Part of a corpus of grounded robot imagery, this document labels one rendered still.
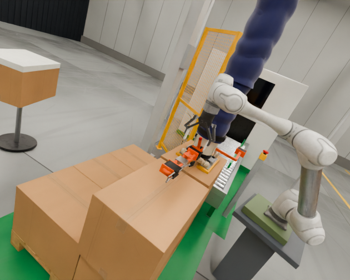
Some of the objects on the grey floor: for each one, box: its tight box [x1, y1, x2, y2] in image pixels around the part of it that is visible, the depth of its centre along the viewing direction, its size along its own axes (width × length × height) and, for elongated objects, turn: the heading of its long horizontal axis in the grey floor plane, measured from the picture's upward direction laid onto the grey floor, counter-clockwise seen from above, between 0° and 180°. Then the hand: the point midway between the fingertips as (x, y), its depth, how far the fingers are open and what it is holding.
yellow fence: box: [156, 27, 243, 153], centre depth 302 cm, size 87×10×210 cm, turn 164°
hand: (194, 143), depth 118 cm, fingers open, 13 cm apart
